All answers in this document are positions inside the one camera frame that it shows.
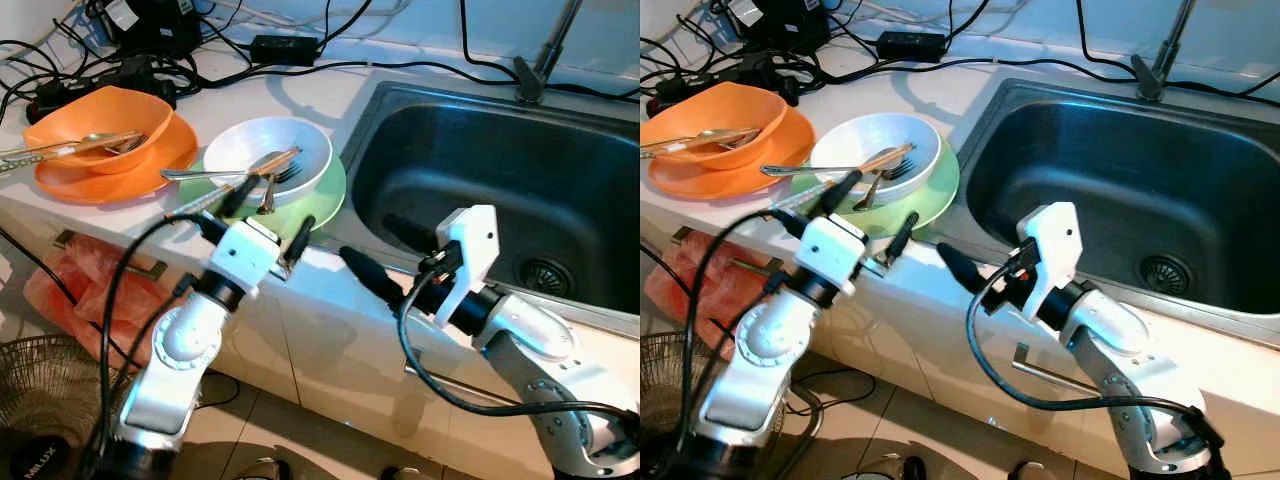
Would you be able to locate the orange plate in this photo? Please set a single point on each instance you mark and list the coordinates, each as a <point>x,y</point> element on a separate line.
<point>770,160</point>
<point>150,170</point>

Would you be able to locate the sink drain strainer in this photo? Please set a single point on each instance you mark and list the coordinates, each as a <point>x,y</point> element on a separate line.
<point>1165,270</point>
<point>546,275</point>

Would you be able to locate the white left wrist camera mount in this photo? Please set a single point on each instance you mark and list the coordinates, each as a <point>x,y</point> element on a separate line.
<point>830,255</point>
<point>242,258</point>

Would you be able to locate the white bowl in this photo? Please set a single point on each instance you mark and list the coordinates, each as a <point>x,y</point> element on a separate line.
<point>250,140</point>
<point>860,135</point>

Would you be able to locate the dark metal faucet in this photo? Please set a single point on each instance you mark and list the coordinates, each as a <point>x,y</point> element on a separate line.
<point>1160,55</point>
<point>545,55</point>

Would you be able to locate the short metal spoon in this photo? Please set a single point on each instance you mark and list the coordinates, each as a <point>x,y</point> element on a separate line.
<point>95,140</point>
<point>715,135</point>

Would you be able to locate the red plastic bag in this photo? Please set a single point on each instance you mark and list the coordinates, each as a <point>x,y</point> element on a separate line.
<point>85,290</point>
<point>690,290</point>

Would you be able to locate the black power adapter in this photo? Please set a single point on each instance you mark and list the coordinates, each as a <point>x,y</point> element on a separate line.
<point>285,49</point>
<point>910,45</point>

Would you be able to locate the stainless steel sink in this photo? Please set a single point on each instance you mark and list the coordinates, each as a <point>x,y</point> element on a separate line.
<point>480,180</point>
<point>1120,180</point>

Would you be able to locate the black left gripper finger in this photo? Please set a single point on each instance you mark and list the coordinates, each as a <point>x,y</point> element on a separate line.
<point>238,196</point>
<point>903,238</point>
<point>843,192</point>
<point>298,243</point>

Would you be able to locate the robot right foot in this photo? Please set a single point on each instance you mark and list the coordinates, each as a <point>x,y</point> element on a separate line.
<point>405,473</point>
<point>1035,472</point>

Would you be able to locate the orange bowl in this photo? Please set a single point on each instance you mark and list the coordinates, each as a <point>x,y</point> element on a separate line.
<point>70,118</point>
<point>700,110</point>

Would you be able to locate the green plate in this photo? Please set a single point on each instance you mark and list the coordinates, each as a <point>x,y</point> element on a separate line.
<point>935,195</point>
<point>320,205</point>

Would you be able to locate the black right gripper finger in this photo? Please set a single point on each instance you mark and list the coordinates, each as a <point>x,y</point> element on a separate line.
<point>408,232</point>
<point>372,277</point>
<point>1003,240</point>
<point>965,265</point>

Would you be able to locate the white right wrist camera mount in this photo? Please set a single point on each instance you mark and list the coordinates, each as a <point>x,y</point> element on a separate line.
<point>470,245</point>
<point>1052,245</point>

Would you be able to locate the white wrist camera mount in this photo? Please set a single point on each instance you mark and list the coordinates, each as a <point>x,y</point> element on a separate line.
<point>470,245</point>
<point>1052,245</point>
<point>242,258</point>
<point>830,255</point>

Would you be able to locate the black power strip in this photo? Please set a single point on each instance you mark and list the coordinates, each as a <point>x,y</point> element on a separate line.
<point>110,85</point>

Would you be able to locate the wooden chopstick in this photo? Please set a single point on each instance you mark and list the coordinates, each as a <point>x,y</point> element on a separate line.
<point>890,155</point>
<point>280,158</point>

